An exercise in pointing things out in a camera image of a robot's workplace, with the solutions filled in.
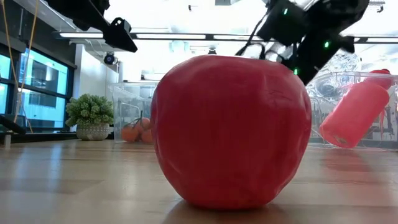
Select long ceiling light bar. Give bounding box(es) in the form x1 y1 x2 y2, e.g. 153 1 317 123
52 30 398 44

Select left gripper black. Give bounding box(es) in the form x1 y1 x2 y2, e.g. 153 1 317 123
45 0 138 53

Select orange tomatoes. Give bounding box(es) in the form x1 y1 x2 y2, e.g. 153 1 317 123
120 110 154 144

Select yellow extension cable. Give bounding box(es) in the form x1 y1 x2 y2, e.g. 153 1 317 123
1 0 40 125

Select orange squeeze bottle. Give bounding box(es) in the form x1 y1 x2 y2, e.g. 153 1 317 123
319 68 396 149

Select clear plastic bin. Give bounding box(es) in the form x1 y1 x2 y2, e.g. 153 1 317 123
111 81 160 144
306 70 398 151

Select green artificial plant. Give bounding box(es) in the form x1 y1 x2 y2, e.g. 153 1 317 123
65 93 114 141

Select glass window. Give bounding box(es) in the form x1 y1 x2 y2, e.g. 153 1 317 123
0 46 77 130

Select red apple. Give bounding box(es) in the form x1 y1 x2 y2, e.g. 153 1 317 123
150 54 313 210

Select black ceiling spotlight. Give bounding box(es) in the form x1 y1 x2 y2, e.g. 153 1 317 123
103 52 116 66

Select clear plastic cup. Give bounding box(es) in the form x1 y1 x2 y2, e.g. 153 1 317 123
312 51 363 100

